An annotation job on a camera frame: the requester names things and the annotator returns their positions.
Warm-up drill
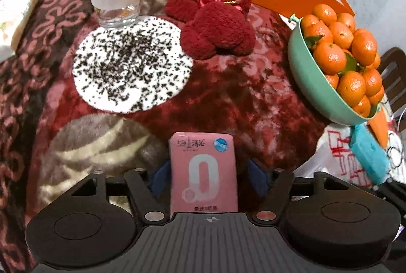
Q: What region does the dark wooden chair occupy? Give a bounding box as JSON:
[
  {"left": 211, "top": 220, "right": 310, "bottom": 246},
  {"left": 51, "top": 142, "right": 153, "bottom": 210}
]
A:
[{"left": 377, "top": 47, "right": 406, "bottom": 110}]

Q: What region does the pink tissue packet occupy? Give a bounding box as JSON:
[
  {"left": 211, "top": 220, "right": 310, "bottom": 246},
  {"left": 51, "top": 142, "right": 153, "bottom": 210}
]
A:
[{"left": 168, "top": 132, "right": 240, "bottom": 216}]

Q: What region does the teal plush cloth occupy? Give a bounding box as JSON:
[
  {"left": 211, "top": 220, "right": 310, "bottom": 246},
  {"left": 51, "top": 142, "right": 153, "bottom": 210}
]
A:
[{"left": 349, "top": 125, "right": 390, "bottom": 185}]

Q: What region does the orange honeycomb rubber insole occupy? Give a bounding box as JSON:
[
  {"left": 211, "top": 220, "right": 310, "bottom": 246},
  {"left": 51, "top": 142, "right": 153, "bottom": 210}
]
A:
[{"left": 366, "top": 108, "right": 390, "bottom": 149}]

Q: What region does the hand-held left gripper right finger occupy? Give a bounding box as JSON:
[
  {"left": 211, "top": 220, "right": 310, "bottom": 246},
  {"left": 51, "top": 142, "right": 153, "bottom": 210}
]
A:
[{"left": 247, "top": 158, "right": 349, "bottom": 225}]

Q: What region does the white plastic bag red print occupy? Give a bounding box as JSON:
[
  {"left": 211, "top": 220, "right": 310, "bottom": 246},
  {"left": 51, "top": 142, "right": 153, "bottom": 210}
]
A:
[{"left": 298, "top": 124, "right": 406, "bottom": 189}]

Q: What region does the dark red plush bear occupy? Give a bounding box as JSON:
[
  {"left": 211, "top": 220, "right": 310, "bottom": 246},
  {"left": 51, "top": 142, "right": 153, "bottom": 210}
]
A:
[{"left": 164, "top": 0, "right": 257, "bottom": 60}]

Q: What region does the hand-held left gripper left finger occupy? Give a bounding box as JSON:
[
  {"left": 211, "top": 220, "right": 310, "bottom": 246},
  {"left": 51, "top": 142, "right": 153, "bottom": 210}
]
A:
[{"left": 71, "top": 162, "right": 172, "bottom": 224}]

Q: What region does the pile of tangerines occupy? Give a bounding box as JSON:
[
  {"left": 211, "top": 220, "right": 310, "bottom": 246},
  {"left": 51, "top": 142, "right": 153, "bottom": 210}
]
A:
[{"left": 300, "top": 3, "right": 386, "bottom": 118}]

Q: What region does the green bowl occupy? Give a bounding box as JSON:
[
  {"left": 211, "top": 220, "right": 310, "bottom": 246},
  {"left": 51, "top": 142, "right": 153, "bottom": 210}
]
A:
[{"left": 287, "top": 13, "right": 386, "bottom": 126}]

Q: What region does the patterned fleece blanket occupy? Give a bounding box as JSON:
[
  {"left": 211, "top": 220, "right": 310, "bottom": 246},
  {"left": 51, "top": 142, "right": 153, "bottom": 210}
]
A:
[{"left": 0, "top": 0, "right": 337, "bottom": 270}]

